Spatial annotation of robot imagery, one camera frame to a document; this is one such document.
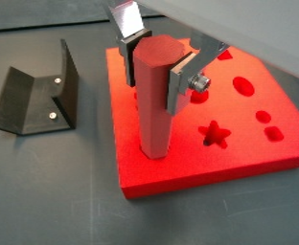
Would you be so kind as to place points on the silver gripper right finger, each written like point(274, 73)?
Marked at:
point(186, 76)

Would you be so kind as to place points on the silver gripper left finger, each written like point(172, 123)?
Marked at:
point(126, 19)

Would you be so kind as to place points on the red hexagonal peg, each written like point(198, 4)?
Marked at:
point(155, 55)

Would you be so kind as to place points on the red shape sorting block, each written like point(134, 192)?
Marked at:
point(235, 132)

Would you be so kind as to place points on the black curved holder bracket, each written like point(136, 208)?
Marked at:
point(39, 105)

